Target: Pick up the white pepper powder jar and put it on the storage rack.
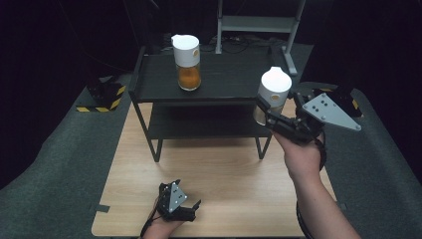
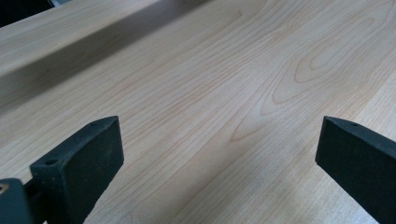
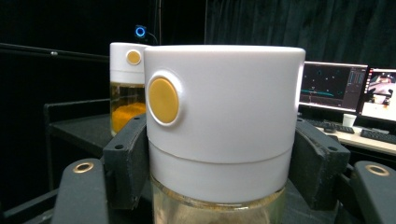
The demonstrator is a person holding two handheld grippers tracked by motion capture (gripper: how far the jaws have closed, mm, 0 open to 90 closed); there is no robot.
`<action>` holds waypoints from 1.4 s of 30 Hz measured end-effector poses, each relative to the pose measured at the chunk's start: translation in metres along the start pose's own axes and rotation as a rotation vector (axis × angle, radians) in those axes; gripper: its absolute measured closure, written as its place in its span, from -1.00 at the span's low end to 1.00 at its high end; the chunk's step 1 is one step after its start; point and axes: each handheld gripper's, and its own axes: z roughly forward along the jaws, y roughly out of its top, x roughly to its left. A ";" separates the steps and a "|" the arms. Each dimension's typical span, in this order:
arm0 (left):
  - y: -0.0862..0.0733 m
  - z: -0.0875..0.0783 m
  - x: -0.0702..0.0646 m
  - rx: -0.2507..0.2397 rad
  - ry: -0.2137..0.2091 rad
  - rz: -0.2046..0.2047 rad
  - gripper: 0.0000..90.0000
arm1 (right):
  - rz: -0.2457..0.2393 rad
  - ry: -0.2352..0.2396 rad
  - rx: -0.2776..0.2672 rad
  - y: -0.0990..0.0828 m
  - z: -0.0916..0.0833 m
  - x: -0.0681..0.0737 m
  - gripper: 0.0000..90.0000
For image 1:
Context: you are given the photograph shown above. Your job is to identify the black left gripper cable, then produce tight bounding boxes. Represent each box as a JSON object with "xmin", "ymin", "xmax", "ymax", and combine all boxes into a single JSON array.
[{"xmin": 139, "ymin": 197, "xmax": 161, "ymax": 238}]

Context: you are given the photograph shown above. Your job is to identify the pale-filled jar white lid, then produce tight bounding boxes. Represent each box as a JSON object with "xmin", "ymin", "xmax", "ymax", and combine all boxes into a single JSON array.
[{"xmin": 253, "ymin": 66, "xmax": 294, "ymax": 126}]

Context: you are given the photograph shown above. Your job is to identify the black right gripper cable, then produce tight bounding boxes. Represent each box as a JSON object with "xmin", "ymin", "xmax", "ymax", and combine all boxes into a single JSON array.
[{"xmin": 296, "ymin": 131, "xmax": 328, "ymax": 239}]

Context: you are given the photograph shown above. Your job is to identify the bundle of floor cables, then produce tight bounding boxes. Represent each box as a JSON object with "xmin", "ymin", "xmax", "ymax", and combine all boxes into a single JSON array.
[{"xmin": 160, "ymin": 32, "xmax": 287, "ymax": 55}]

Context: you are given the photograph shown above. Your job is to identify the black two-tier shelf rack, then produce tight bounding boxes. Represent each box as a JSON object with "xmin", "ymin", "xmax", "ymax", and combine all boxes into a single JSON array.
[{"xmin": 128, "ymin": 45, "xmax": 292, "ymax": 163}]

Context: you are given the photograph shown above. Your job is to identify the black base hazard-striped edge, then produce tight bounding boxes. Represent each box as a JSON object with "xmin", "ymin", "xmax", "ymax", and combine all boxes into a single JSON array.
[
  {"xmin": 298, "ymin": 81, "xmax": 363, "ymax": 119},
  {"xmin": 76, "ymin": 77, "xmax": 127, "ymax": 114}
]

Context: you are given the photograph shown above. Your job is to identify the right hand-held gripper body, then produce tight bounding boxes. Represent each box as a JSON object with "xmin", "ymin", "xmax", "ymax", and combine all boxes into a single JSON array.
[{"xmin": 271, "ymin": 92, "xmax": 362, "ymax": 145}]

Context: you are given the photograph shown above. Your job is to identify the person's right hand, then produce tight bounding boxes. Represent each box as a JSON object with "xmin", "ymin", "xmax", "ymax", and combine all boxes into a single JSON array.
[{"xmin": 273, "ymin": 130, "xmax": 326, "ymax": 182}]

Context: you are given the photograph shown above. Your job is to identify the grey metal stand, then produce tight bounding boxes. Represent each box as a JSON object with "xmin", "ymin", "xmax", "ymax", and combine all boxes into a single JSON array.
[{"xmin": 214, "ymin": 0, "xmax": 307, "ymax": 77}]

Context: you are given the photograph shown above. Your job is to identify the person's left hand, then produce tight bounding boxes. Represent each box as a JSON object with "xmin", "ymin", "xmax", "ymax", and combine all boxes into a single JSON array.
[{"xmin": 141, "ymin": 204, "xmax": 184, "ymax": 239}]

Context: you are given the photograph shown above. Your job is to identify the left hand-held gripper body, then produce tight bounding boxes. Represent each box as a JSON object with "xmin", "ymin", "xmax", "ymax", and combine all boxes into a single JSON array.
[{"xmin": 156, "ymin": 181, "xmax": 197, "ymax": 222}]

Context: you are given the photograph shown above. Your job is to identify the orange-filled jar white lid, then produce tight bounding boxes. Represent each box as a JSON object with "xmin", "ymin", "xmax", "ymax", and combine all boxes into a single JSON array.
[{"xmin": 170, "ymin": 34, "xmax": 202, "ymax": 92}]

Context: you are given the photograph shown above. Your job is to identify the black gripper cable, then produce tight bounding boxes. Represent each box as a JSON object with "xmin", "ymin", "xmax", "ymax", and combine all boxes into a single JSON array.
[
  {"xmin": 139, "ymin": 197, "xmax": 161, "ymax": 238},
  {"xmin": 296, "ymin": 131, "xmax": 328, "ymax": 239}
]

